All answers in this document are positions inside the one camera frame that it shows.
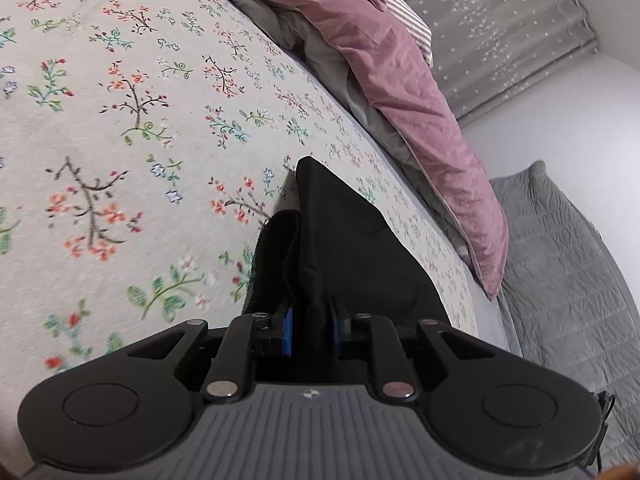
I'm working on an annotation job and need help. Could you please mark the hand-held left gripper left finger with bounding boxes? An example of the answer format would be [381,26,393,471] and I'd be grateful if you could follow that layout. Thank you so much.
[127,305,297,405]

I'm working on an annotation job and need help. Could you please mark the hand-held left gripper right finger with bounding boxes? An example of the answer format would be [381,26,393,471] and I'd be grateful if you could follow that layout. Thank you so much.
[329,300,494,403]

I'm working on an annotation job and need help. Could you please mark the black pants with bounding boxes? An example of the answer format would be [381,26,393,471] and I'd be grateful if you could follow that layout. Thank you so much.
[240,156,451,391]

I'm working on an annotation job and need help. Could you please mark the floral bed sheet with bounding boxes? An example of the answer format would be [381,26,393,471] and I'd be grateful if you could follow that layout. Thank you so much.
[0,0,482,378]

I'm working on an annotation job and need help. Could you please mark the grey quilted bedspread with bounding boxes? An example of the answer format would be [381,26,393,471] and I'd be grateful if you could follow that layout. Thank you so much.
[487,160,640,476]

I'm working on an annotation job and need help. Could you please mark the pink duvet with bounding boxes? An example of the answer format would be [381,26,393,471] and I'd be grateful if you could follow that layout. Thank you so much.
[220,0,510,301]

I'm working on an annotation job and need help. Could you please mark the striped pillow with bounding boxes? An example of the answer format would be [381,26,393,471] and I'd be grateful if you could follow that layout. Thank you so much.
[387,0,434,67]

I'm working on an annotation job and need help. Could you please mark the grey star print curtain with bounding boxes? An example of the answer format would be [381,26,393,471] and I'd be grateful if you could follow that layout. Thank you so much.
[390,0,599,129]

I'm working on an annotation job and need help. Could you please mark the black cable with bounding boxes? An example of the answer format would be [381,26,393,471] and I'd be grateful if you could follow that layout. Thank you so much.
[592,389,617,473]

